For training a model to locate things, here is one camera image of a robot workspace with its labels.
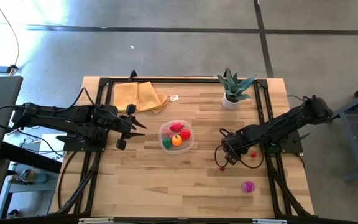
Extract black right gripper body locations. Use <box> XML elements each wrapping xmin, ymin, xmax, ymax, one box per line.
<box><xmin>221</xmin><ymin>131</ymin><xmax>250</xmax><ymax>166</ymax></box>

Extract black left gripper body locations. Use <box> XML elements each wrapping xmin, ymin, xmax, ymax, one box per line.
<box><xmin>109</xmin><ymin>103</ymin><xmax>137</xmax><ymax>151</ymax></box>

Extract clear plastic tupperware container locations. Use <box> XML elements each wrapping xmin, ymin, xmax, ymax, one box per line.
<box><xmin>158</xmin><ymin>119</ymin><xmax>195</xmax><ymax>155</ymax></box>

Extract snake plant in white pot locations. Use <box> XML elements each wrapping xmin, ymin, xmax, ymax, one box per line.
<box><xmin>216</xmin><ymin>67</ymin><xmax>257</xmax><ymax>110</ymax></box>

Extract white paper sheet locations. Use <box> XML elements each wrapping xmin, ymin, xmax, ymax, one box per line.
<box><xmin>38</xmin><ymin>133</ymin><xmax>65</xmax><ymax>162</ymax></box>

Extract silver aluminium profile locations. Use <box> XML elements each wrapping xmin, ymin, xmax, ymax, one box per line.
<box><xmin>78</xmin><ymin>217</ymin><xmax>114</xmax><ymax>224</ymax></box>
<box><xmin>252</xmin><ymin>218</ymin><xmax>288</xmax><ymax>224</ymax></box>

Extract blue metal cart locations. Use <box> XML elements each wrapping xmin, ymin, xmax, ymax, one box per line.
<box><xmin>323</xmin><ymin>77</ymin><xmax>358</xmax><ymax>183</ymax></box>

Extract black aluminium table frame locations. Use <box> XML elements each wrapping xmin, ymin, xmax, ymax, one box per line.
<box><xmin>51</xmin><ymin>77</ymin><xmax>315</xmax><ymax>224</ymax></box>

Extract yellow cable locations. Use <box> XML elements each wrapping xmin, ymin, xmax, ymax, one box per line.
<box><xmin>0</xmin><ymin>0</ymin><xmax>21</xmax><ymax>77</ymax></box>

